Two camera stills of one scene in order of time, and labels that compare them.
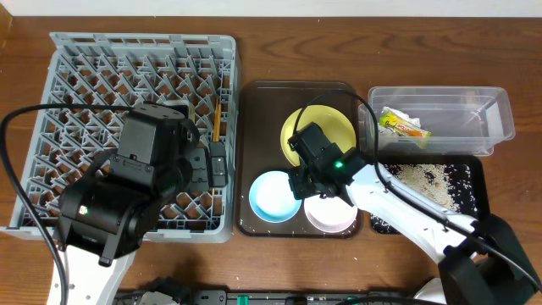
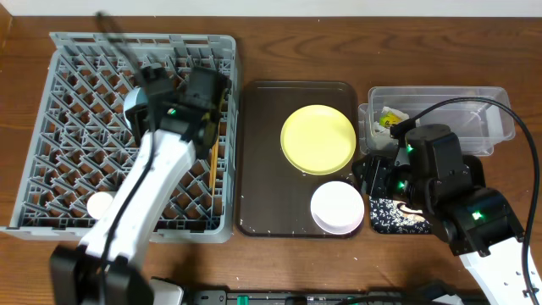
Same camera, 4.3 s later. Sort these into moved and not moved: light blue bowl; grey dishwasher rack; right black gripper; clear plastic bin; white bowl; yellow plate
Moved: light blue bowl; white bowl; right black gripper
Not moved: grey dishwasher rack; clear plastic bin; yellow plate
